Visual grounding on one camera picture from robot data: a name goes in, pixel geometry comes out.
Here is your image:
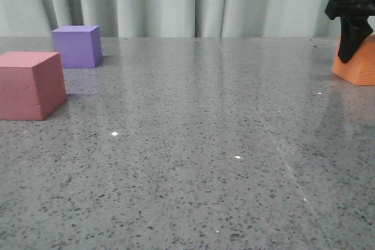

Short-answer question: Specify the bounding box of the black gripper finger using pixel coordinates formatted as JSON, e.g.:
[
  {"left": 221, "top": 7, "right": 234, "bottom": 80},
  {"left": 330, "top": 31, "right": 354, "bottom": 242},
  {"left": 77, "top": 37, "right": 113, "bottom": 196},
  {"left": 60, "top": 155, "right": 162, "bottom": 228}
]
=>
[{"left": 325, "top": 0, "right": 374, "bottom": 63}]

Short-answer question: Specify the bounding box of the orange foam cube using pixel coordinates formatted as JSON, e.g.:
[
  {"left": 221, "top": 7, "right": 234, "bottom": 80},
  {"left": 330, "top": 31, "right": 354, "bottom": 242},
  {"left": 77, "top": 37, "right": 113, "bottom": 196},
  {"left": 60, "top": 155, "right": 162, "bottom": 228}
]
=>
[{"left": 332, "top": 34, "right": 375, "bottom": 86}]

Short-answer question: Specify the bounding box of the grey-green curtain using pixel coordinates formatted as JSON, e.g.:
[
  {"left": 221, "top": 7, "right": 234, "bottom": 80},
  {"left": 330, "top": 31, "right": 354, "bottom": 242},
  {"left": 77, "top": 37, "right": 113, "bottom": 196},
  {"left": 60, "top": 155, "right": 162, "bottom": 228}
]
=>
[{"left": 1, "top": 0, "right": 340, "bottom": 37}]

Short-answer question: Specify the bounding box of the purple foam cube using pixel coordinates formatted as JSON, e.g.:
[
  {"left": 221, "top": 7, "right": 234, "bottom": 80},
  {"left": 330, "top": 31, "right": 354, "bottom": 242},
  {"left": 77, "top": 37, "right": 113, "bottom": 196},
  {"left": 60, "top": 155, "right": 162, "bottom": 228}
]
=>
[{"left": 52, "top": 25, "right": 103, "bottom": 69}]

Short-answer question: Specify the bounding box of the pink foam cube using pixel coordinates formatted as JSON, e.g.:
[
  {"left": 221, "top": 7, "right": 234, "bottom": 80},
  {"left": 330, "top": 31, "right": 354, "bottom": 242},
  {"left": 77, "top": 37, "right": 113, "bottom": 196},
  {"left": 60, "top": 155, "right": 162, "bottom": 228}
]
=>
[{"left": 1, "top": 52, "right": 66, "bottom": 121}]

